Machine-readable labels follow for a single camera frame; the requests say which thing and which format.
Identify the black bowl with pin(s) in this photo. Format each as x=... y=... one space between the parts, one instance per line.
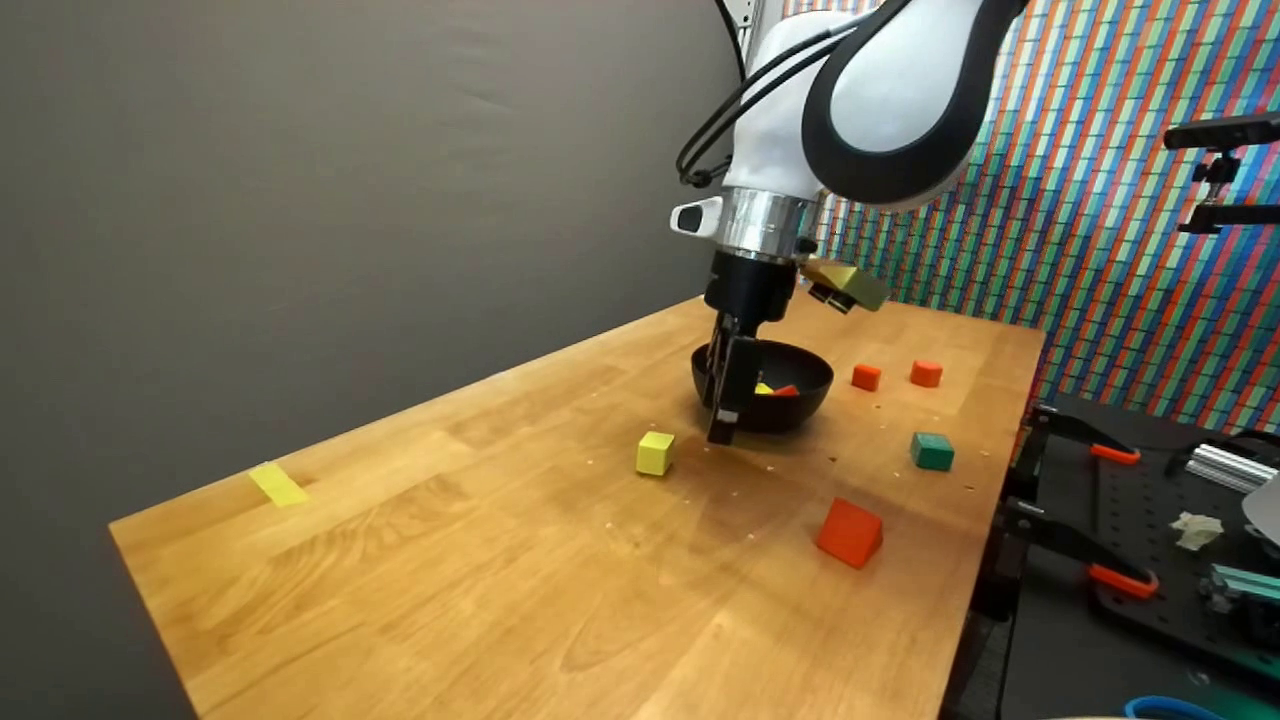
x=775 y=366

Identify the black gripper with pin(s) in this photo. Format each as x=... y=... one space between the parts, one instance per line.
x=741 y=295

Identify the black perforated side table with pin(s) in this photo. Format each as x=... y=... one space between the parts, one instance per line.
x=1100 y=591

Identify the red block behind bowl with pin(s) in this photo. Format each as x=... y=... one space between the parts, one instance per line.
x=925 y=373

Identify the black camera stand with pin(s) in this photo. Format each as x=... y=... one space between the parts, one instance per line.
x=1217 y=168

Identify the grey backdrop screen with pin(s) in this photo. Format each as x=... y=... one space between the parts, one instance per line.
x=240 y=226

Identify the teal cube block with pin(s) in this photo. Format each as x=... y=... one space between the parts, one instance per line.
x=933 y=454

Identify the black clamp front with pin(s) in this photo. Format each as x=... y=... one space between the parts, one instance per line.
x=1100 y=564

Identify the yellow wrist camera box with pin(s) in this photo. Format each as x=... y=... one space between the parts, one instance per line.
x=840 y=287

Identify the yellow tape strip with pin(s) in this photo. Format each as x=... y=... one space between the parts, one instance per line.
x=277 y=484

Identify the orange wedge block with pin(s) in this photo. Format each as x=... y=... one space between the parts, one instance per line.
x=848 y=534

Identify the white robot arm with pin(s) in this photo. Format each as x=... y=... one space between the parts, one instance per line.
x=864 y=107

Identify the white plastic part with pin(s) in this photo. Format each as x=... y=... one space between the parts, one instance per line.
x=1198 y=531

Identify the black clamp with orange handle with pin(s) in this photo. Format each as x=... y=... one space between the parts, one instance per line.
x=1055 y=420

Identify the small orange cube block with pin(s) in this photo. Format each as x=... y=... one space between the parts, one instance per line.
x=864 y=378

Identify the blue ring object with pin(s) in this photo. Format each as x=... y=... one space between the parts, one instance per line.
x=1165 y=708

